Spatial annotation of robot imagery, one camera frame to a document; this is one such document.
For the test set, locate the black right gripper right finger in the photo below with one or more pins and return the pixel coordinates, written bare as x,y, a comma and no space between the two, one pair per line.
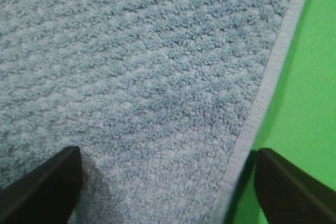
287,194

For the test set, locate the blue waffle-weave towel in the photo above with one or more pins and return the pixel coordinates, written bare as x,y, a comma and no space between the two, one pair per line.
156,93

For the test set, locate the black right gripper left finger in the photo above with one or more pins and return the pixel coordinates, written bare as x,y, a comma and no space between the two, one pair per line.
48,194

